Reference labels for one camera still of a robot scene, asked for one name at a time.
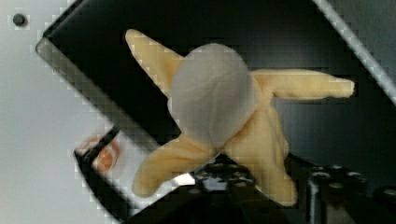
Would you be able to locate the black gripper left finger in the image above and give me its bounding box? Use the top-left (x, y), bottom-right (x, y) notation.
top-left (194, 154), bottom-right (257, 203)

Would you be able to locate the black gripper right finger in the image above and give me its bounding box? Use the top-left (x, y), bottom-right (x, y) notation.
top-left (289, 154), bottom-right (395, 224)

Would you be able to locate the black silver toaster oven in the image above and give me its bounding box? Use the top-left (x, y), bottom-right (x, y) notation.
top-left (36, 0), bottom-right (395, 224)

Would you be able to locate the orange slice toy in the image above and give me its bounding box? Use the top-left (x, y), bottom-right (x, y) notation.
top-left (78, 136), bottom-right (120, 174)

